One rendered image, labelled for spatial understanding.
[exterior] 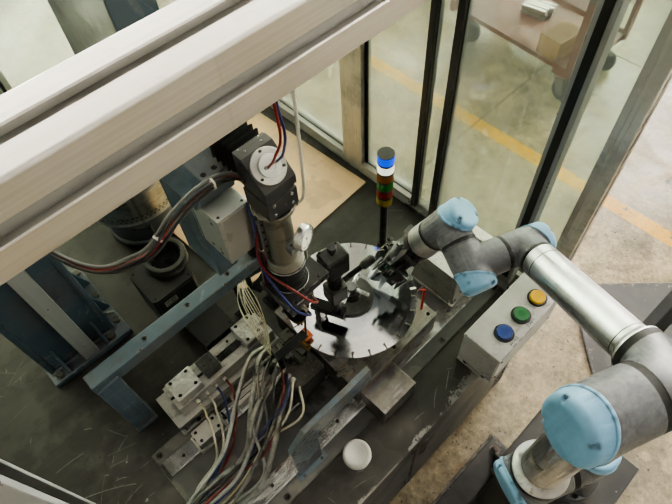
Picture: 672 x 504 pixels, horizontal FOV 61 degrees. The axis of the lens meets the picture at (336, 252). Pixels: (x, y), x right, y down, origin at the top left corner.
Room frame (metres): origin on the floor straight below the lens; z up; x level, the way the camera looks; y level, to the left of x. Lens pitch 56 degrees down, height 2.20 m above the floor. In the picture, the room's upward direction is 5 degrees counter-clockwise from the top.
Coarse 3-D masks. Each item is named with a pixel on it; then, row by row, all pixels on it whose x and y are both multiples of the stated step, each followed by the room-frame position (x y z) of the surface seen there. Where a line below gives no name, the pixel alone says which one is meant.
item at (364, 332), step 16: (352, 256) 0.82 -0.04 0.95; (368, 272) 0.77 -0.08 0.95; (320, 288) 0.73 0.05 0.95; (384, 288) 0.71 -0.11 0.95; (400, 288) 0.71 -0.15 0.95; (384, 304) 0.67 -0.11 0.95; (400, 304) 0.66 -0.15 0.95; (416, 304) 0.66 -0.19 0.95; (320, 320) 0.64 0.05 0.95; (336, 320) 0.64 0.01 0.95; (352, 320) 0.63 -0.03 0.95; (368, 320) 0.63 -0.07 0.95; (384, 320) 0.62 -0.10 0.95; (400, 320) 0.62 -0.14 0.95; (320, 336) 0.60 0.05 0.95; (336, 336) 0.59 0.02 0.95; (352, 336) 0.59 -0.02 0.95; (368, 336) 0.59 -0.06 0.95; (384, 336) 0.58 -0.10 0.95; (400, 336) 0.58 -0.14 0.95; (336, 352) 0.55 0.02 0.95; (368, 352) 0.54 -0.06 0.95
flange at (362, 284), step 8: (352, 280) 0.74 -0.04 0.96; (360, 280) 0.74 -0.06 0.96; (360, 288) 0.71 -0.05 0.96; (368, 288) 0.71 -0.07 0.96; (360, 296) 0.69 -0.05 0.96; (368, 296) 0.69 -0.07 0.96; (344, 304) 0.67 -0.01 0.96; (352, 304) 0.67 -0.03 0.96; (360, 304) 0.67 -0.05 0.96; (368, 304) 0.67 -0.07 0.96; (352, 312) 0.65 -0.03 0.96; (360, 312) 0.65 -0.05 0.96
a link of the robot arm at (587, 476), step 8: (608, 464) 0.25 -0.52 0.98; (616, 464) 0.25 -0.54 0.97; (584, 472) 0.24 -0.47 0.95; (592, 472) 0.24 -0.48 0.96; (600, 472) 0.23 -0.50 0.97; (608, 472) 0.23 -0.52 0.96; (576, 480) 0.23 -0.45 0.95; (584, 480) 0.23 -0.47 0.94; (592, 480) 0.23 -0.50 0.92; (576, 488) 0.22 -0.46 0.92
